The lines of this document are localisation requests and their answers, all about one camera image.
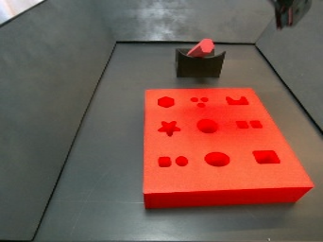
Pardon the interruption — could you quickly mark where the black curved holder stand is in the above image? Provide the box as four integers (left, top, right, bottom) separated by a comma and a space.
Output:
174, 48, 225, 78

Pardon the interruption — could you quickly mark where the red hexagonal prism bar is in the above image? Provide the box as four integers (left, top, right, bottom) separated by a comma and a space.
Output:
186, 39, 214, 58

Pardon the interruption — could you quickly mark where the red shape sorter board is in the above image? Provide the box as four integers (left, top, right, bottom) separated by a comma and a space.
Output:
142, 88, 312, 208

